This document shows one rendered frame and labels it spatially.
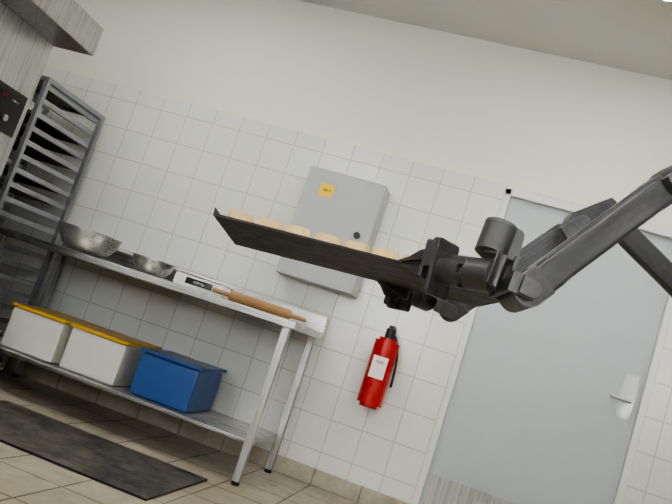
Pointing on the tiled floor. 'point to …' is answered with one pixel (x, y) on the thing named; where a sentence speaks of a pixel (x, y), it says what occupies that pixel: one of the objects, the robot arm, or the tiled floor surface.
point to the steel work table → (121, 263)
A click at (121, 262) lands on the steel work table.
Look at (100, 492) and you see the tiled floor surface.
